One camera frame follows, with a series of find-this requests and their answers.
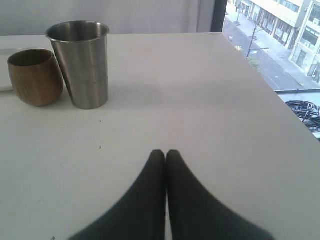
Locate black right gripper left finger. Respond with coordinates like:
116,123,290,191
71,149,167,240

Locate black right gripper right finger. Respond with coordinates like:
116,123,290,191
165,149,274,240

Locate brown wooden bowl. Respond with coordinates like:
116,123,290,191
7,49,64,107

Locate stainless steel cup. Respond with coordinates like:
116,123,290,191
45,20,110,110

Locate white rectangular tray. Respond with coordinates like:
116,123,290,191
0,48,24,92

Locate coiled black cables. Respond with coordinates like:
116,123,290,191
284,99,320,137

